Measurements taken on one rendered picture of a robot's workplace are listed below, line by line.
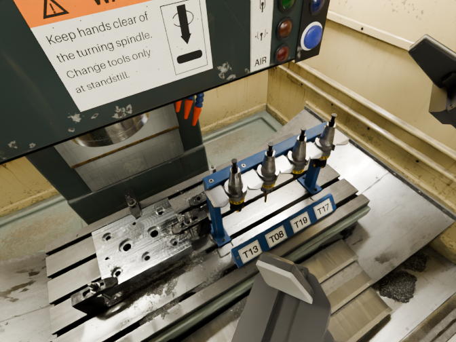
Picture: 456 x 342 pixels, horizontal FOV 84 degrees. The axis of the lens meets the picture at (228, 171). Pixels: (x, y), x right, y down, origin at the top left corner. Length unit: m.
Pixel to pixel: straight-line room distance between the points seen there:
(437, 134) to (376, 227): 0.43
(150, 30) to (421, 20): 0.98
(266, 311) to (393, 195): 1.18
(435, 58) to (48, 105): 0.42
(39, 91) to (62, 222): 1.45
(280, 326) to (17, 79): 0.29
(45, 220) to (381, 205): 1.75
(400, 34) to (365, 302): 0.99
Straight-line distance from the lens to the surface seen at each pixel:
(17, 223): 1.89
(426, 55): 0.39
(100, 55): 0.29
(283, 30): 0.37
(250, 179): 0.74
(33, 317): 1.41
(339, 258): 1.20
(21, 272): 1.53
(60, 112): 0.31
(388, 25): 1.21
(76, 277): 1.11
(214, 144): 1.77
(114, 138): 0.49
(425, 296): 1.36
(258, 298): 0.21
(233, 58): 0.34
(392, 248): 1.29
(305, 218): 1.00
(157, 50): 0.30
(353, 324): 1.15
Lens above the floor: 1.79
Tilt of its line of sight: 49 degrees down
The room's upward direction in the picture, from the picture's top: 5 degrees counter-clockwise
